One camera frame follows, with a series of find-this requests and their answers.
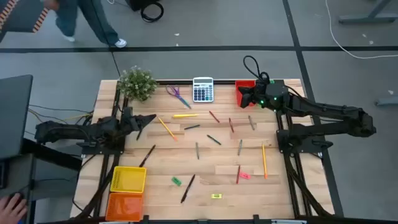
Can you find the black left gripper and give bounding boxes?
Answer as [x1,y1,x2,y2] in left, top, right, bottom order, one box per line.
[119,106,157,133]

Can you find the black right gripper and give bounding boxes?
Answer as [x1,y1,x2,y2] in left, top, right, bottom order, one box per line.
[238,81,269,106]

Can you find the yellow pencil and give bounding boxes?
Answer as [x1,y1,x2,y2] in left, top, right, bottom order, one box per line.
[157,116,178,141]
[261,143,269,180]

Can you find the green crayon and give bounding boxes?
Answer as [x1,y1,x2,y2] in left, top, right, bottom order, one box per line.
[206,134,222,146]

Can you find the red plastic bin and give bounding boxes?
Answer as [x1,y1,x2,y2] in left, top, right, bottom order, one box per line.
[234,80,257,108]

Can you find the green potted plant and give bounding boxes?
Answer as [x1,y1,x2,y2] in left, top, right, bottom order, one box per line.
[116,65,159,103]

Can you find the white desk calculator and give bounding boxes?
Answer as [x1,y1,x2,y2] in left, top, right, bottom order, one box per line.
[192,77,215,103]

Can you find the yellow plastic bin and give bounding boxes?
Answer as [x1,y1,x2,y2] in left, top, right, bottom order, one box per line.
[109,166,147,194]

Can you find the orange plastic bin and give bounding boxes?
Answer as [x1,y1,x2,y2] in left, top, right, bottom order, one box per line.
[104,192,144,222]

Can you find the black desk beam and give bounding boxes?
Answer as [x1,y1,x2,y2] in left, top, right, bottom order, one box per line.
[21,138,82,171]

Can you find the person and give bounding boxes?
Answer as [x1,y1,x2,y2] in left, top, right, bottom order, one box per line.
[43,0,128,49]

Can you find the black box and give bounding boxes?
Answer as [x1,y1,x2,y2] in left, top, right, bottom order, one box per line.
[126,0,156,12]

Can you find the grey desk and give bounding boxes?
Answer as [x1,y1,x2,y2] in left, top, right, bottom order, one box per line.
[0,154,37,224]

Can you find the grey metal table foot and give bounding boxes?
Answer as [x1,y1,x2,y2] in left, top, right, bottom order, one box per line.
[374,96,398,107]
[338,0,398,25]

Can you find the black keyboard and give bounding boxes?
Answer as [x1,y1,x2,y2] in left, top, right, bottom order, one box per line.
[0,159,9,190]

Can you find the person's hand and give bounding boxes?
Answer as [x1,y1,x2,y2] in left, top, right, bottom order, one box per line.
[0,193,28,224]

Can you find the orange striped floor mat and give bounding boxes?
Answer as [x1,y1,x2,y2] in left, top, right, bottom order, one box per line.
[0,0,50,34]

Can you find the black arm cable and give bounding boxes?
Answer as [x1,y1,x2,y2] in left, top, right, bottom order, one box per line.
[243,55,271,82]

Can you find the purple handled scissors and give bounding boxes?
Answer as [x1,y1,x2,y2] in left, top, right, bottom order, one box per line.
[165,85,192,110]

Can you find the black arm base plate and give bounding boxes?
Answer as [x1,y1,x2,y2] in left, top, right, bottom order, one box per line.
[76,141,125,156]
[276,129,333,154]

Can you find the yellow cable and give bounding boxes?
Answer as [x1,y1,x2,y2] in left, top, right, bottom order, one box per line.
[27,107,94,125]

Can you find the thin black floor cable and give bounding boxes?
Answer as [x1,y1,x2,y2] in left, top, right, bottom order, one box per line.
[110,46,121,78]

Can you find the black cable coil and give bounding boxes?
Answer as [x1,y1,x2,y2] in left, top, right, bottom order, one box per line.
[140,1,165,23]

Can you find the white floor cable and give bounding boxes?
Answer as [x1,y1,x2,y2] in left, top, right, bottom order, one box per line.
[325,0,398,60]

